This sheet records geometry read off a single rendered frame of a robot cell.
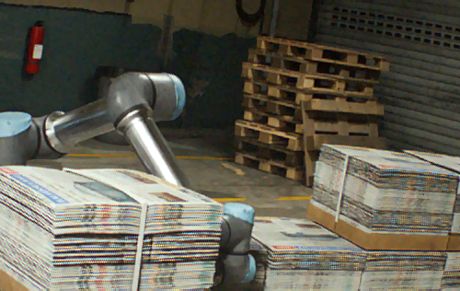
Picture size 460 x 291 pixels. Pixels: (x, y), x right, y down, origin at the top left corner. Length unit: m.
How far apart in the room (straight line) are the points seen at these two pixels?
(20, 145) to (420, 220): 1.11
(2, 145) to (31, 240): 0.82
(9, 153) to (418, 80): 8.34
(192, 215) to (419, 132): 8.75
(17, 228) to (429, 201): 1.27
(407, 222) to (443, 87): 7.77
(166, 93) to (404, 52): 8.48
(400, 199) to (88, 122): 0.85
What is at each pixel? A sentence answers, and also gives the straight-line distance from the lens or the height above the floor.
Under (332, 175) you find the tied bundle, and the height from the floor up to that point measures 0.98.
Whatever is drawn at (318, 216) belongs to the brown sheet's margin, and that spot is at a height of 0.85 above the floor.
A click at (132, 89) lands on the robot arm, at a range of 2.15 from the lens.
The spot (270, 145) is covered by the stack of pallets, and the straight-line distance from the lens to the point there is 8.96.
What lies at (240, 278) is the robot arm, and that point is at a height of 0.79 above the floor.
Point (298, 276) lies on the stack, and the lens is 2.39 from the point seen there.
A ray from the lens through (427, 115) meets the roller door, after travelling 10.35.
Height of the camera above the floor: 1.36
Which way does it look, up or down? 8 degrees down
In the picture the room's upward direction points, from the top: 9 degrees clockwise
